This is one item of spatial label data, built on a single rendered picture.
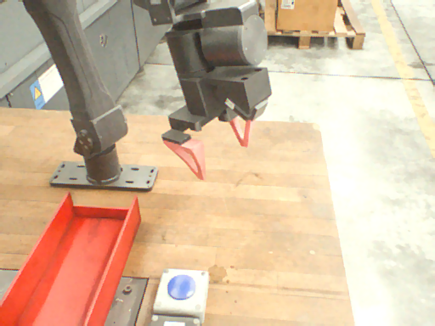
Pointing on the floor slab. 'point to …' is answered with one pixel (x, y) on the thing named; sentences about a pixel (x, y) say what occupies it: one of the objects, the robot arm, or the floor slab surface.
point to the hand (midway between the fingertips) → (223, 157)
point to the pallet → (353, 29)
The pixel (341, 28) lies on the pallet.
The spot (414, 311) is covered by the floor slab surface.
